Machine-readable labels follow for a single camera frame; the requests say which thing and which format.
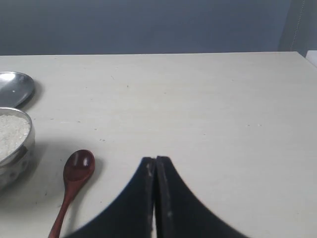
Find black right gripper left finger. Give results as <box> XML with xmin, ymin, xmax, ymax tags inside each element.
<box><xmin>68</xmin><ymin>157</ymin><xmax>156</xmax><ymax>238</ymax></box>

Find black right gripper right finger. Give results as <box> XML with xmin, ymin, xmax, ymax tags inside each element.
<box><xmin>156</xmin><ymin>156</ymin><xmax>245</xmax><ymax>238</ymax></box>

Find red wooden spoon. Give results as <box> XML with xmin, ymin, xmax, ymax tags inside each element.
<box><xmin>48</xmin><ymin>149</ymin><xmax>95</xmax><ymax>238</ymax></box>

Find steel bowl of rice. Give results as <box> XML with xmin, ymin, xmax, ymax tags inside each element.
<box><xmin>0</xmin><ymin>107</ymin><xmax>35</xmax><ymax>189</ymax></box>

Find round steel plate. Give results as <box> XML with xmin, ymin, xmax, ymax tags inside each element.
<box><xmin>0</xmin><ymin>71</ymin><xmax>35</xmax><ymax>108</ymax></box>

